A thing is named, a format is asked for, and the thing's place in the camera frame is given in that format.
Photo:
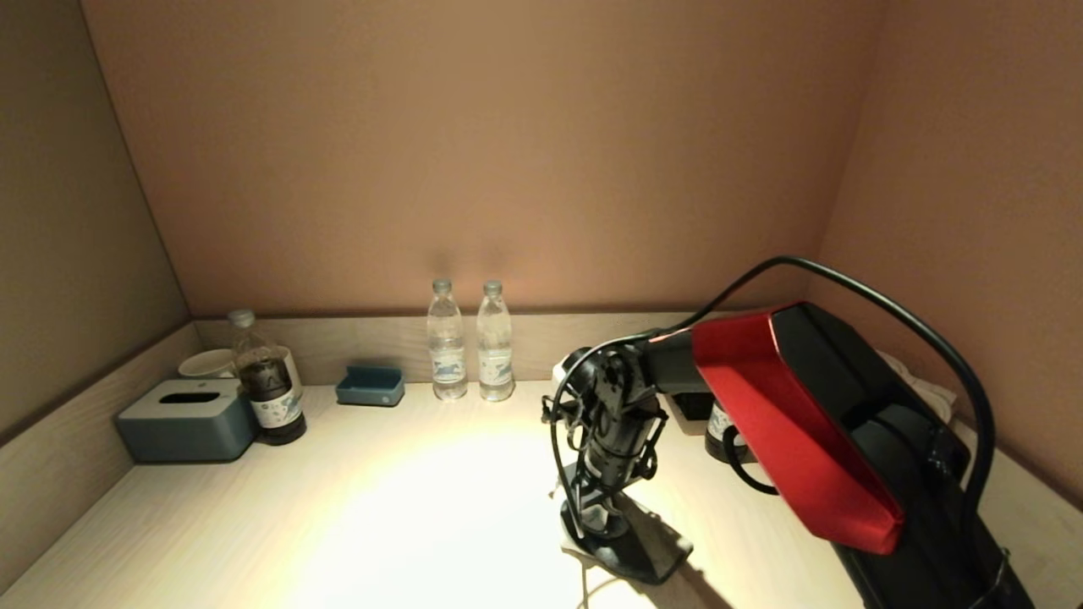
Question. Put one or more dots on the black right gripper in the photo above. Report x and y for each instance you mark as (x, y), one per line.
(618, 457)

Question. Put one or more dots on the light blue microfiber cloth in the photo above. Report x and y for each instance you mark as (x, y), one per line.
(643, 550)

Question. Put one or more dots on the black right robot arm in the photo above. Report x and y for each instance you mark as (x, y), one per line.
(804, 423)

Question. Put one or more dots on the black recessed desk socket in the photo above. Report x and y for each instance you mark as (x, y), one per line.
(694, 406)

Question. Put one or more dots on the dark tea bottle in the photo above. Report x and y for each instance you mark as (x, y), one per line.
(721, 427)
(269, 389)

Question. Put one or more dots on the clear water bottle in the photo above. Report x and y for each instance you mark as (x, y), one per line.
(447, 347)
(495, 347)

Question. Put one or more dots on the small blue tray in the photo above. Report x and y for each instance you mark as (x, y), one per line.
(372, 389)

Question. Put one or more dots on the cream electric kettle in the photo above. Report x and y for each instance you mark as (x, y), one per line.
(926, 385)

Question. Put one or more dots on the white ceramic cup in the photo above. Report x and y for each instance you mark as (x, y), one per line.
(206, 364)

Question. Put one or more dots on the blue-grey tissue box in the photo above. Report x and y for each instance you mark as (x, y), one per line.
(182, 427)

